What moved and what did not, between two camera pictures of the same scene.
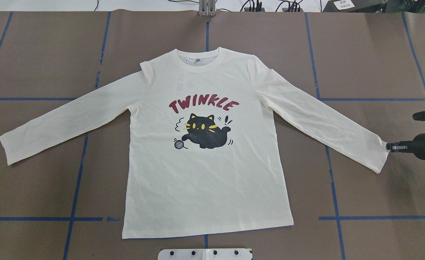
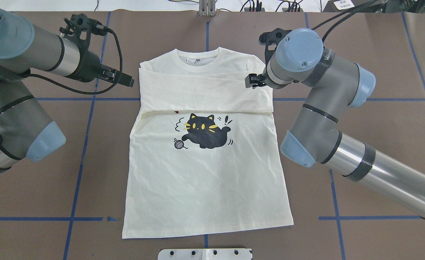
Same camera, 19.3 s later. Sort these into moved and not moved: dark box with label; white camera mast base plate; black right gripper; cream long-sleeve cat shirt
Moved: black right gripper; cream long-sleeve cat shirt
Not moved: white camera mast base plate; dark box with label
